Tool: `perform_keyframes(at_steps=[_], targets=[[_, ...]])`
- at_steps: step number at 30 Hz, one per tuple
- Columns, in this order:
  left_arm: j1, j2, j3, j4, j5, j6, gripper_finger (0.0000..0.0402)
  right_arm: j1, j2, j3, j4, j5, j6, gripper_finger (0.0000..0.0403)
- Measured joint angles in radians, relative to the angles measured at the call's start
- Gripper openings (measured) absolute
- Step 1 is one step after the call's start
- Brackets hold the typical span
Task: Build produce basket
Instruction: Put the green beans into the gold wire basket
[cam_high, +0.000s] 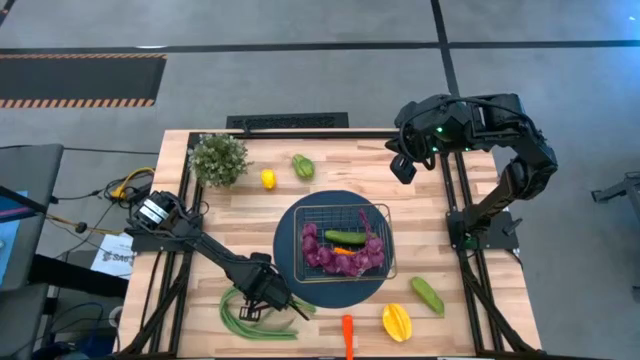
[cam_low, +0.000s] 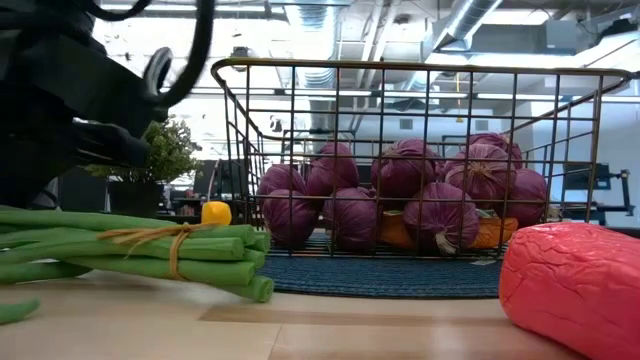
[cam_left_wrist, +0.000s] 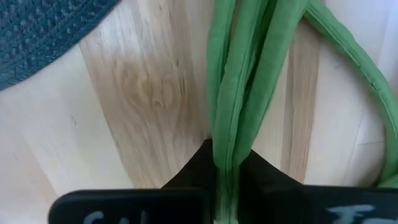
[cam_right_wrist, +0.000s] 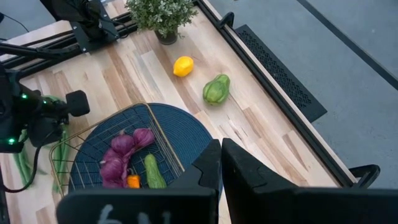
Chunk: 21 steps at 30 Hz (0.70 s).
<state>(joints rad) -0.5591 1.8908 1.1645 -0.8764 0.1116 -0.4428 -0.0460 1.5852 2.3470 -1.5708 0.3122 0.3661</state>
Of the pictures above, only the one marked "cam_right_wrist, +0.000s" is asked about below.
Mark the green chayote squash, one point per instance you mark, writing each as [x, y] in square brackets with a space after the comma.
[216, 90]

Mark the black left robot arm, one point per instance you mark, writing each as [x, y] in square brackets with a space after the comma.
[18, 109]

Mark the round blue woven placemat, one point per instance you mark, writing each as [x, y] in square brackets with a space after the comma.
[183, 133]

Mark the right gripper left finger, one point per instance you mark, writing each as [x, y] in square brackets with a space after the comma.
[174, 205]

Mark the green bean bundle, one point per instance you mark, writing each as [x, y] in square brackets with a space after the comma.
[21, 161]

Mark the yellow lemon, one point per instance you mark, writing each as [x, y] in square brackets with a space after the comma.
[183, 66]

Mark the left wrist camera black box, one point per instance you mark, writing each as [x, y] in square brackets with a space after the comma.
[77, 103]

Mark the black table clamp hook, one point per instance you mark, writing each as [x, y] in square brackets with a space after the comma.
[368, 174]
[227, 19]

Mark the potted green plant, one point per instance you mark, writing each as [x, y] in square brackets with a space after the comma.
[161, 14]

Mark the black perforated floor mat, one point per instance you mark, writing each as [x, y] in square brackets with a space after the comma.
[280, 71]

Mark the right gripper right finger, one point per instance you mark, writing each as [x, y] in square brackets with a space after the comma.
[280, 205]

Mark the dark green cucumber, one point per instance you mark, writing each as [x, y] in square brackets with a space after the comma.
[154, 172]

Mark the small orange pepper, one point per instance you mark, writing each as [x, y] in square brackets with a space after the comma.
[133, 181]

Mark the black metal table frame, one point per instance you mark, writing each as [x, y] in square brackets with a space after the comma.
[280, 102]

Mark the purple onion bunch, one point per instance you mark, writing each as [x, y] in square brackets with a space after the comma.
[116, 158]

